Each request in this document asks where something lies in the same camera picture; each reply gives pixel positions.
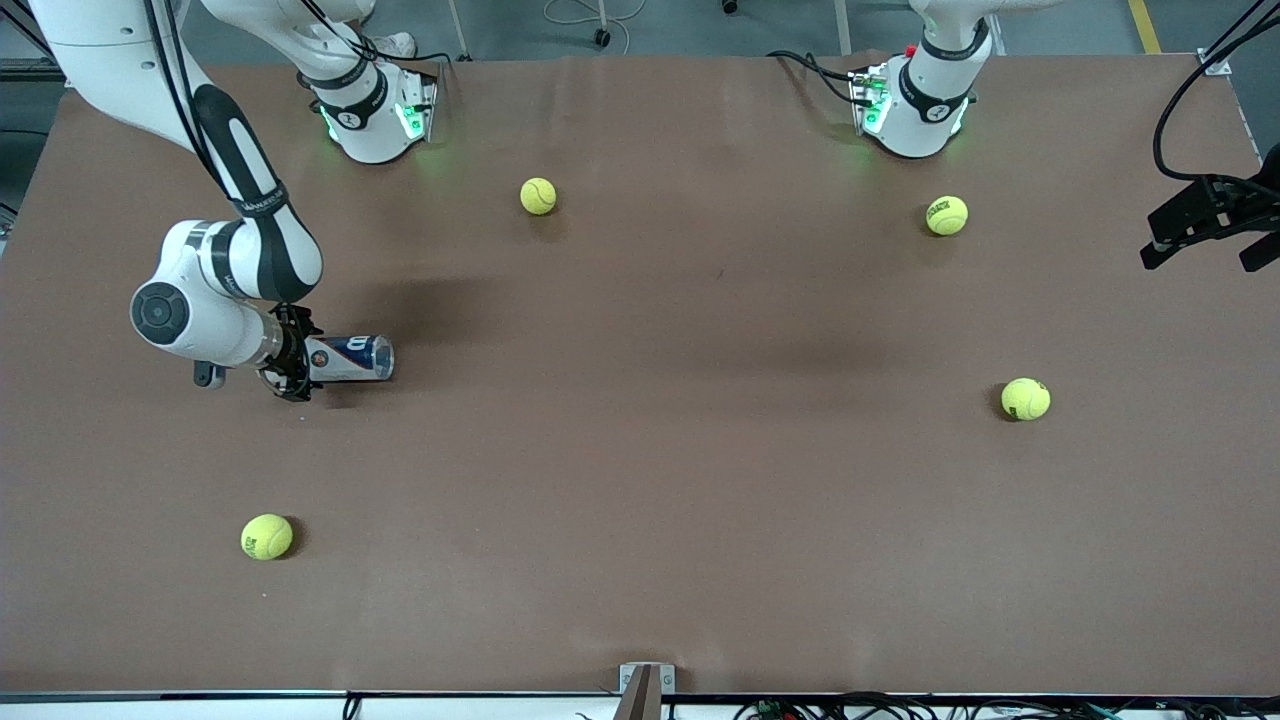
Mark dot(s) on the white sneaker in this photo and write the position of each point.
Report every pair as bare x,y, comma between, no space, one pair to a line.
393,43

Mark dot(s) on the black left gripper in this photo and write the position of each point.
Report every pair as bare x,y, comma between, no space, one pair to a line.
1243,208

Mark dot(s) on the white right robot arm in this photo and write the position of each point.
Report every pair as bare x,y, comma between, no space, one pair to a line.
260,240

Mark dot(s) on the yellow-green tennis ball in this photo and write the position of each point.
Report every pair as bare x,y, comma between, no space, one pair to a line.
538,196
946,215
266,537
1025,399

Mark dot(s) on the clear tennis ball can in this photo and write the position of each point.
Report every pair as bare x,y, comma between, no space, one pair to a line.
350,359

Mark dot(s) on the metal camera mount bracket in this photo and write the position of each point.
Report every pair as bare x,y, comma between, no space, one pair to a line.
645,690

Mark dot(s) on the metal table corner bracket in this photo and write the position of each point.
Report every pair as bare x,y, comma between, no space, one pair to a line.
1215,62

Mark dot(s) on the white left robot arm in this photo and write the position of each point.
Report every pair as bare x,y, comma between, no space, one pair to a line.
915,125

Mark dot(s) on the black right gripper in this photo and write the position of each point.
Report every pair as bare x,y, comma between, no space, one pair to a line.
290,352

